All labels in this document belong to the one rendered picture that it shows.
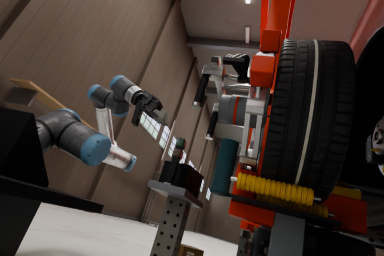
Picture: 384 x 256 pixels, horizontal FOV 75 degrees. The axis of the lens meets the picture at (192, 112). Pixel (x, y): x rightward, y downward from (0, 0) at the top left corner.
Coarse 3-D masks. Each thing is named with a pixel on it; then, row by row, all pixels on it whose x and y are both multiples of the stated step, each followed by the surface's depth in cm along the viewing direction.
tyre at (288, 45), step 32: (288, 64) 82; (320, 64) 80; (352, 64) 78; (288, 96) 78; (320, 96) 76; (352, 96) 73; (288, 128) 78; (320, 128) 75; (288, 160) 80; (320, 160) 76; (320, 192) 83
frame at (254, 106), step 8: (272, 56) 92; (264, 88) 87; (248, 96) 87; (264, 96) 85; (248, 104) 85; (256, 104) 85; (264, 104) 84; (248, 112) 86; (256, 112) 85; (264, 112) 84; (248, 120) 87; (248, 128) 88; (256, 128) 87; (264, 128) 132; (248, 136) 91; (256, 136) 87; (256, 144) 88; (240, 152) 93; (248, 152) 92; (256, 152) 89; (240, 160) 92; (248, 160) 91; (256, 160) 90; (248, 168) 110; (256, 168) 101
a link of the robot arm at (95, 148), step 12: (72, 132) 110; (84, 132) 111; (96, 132) 114; (60, 144) 110; (72, 144) 108; (84, 144) 108; (96, 144) 109; (108, 144) 116; (72, 156) 113; (84, 156) 108; (96, 156) 111; (108, 156) 131; (120, 156) 147; (132, 156) 171
